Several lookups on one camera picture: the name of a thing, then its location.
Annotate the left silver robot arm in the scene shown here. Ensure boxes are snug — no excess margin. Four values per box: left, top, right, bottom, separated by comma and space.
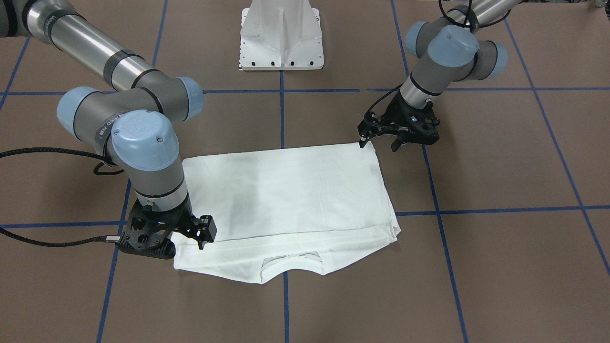
357, 0, 519, 151

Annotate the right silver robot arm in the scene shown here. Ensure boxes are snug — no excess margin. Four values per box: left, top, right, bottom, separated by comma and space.
1, 0, 216, 259

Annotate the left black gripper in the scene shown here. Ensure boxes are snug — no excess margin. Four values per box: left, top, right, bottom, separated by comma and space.
358, 91, 440, 152

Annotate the white central pedestal column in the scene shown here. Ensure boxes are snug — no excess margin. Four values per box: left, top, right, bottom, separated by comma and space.
238, 0, 325, 71

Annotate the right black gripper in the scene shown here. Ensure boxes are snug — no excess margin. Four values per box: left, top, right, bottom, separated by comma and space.
117, 199, 217, 259

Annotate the white printed t-shirt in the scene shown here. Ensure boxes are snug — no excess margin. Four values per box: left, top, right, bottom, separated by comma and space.
172, 143, 401, 284

